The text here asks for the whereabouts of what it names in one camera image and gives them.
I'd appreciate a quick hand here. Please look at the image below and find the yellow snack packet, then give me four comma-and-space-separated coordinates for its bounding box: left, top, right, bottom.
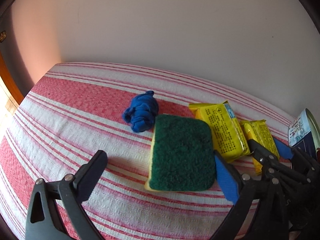
240, 120, 280, 160
189, 101, 250, 163

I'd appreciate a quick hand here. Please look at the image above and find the green scourer sponge back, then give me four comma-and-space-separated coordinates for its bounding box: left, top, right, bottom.
145, 114, 216, 192

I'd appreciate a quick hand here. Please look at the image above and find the blue cloth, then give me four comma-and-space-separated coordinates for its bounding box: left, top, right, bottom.
122, 90, 159, 133

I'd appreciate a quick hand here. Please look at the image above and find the blue round cookie tin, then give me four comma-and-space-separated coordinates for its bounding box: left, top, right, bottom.
288, 108, 319, 162

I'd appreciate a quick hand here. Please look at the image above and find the red white striped bedsheet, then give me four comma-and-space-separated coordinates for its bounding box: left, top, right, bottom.
1, 63, 293, 239

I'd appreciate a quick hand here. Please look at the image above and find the wooden door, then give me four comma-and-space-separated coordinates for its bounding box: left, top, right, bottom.
0, 54, 24, 105

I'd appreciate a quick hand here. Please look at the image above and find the door latch plate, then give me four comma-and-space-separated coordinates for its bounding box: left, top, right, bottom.
0, 31, 7, 43

